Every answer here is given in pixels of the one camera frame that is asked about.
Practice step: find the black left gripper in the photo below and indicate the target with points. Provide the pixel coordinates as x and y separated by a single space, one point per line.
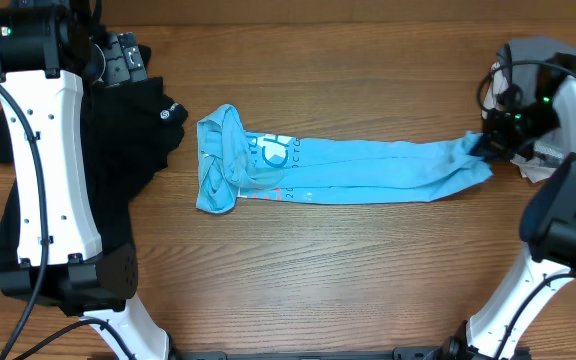
124 59

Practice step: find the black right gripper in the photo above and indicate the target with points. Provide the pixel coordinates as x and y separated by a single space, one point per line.
493 145

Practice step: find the light blue printed t-shirt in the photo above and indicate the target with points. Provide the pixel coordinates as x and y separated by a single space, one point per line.
234 163

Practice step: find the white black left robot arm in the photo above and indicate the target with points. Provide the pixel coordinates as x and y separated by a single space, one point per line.
49 52

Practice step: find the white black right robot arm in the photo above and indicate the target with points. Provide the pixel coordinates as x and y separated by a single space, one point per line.
547 260

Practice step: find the black t-shirt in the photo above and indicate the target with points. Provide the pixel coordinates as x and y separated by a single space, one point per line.
127 132

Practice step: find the grey folded garment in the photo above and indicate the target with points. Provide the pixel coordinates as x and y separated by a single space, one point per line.
539 48

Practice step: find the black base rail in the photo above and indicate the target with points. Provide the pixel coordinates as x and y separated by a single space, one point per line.
400 353

